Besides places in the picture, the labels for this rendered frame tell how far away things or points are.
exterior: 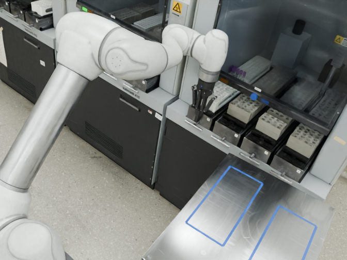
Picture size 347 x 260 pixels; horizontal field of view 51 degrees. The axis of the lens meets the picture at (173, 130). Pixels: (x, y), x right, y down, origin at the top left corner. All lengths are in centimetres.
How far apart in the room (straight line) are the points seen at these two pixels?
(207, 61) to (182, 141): 54
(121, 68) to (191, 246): 59
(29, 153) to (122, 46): 40
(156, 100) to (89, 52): 87
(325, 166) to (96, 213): 130
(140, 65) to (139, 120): 106
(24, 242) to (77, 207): 129
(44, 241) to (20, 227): 7
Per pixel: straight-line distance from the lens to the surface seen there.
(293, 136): 161
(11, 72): 298
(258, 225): 130
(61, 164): 251
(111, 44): 98
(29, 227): 102
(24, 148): 109
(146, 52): 98
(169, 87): 188
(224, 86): 181
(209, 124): 169
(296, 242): 131
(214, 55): 147
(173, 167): 201
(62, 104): 106
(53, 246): 102
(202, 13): 163
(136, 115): 201
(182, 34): 149
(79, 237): 215
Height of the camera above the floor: 181
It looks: 40 degrees down
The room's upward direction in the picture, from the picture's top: 11 degrees clockwise
